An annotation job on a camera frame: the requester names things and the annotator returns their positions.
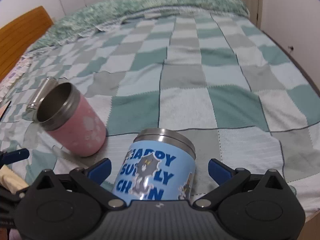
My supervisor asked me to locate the wooden headboard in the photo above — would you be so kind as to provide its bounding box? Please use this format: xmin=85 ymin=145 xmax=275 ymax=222
xmin=0 ymin=6 xmax=53 ymax=80

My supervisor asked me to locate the pink steel cup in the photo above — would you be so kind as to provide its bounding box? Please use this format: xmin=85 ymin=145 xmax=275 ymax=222
xmin=36 ymin=82 xmax=106 ymax=157

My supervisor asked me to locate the blue cartoon print cup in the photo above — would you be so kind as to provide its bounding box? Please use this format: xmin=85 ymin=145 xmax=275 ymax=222
xmin=112 ymin=128 xmax=196 ymax=204

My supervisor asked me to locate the green floral quilt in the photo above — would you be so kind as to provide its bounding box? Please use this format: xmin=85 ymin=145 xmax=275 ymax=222
xmin=32 ymin=0 xmax=250 ymax=50

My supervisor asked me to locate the green checkered bed blanket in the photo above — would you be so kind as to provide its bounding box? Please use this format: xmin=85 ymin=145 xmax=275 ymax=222
xmin=1 ymin=12 xmax=319 ymax=215

